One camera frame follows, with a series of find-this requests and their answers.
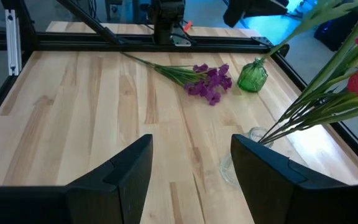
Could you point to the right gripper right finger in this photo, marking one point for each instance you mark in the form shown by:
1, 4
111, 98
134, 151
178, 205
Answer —
269, 186

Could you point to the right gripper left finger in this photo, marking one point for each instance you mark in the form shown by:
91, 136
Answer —
129, 186

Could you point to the red flower bunch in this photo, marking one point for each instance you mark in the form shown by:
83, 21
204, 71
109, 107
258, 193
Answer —
322, 102

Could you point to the purple flower bunch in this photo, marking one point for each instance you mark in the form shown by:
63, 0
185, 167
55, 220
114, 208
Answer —
208, 85

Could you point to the clear ribbed glass vase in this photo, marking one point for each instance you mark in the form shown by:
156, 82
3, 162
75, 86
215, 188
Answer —
227, 169

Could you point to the green glass vase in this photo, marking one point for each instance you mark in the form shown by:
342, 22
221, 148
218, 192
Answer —
252, 79

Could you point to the red tag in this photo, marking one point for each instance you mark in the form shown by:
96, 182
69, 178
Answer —
188, 25

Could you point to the silver aluminium extrusion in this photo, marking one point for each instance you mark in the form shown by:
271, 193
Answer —
13, 43

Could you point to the grey metal bracket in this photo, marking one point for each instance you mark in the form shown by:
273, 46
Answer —
180, 40

